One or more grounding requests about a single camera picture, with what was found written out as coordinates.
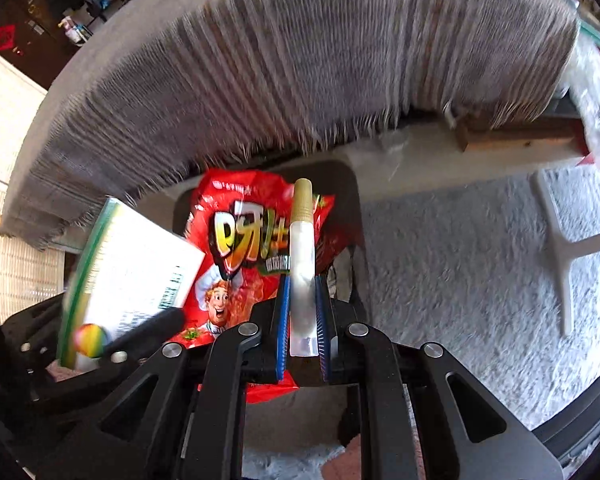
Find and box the white tube gold cap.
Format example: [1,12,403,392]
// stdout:
[289,178,318,358]

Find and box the plaid grey tablecloth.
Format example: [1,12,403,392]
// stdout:
[0,0,579,248]

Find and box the red snack chip bag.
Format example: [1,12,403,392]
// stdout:
[168,167,337,404]

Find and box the white green medicine box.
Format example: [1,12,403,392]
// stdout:
[56,197,204,370]

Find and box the brown wooden box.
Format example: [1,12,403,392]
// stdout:
[455,117,583,152]

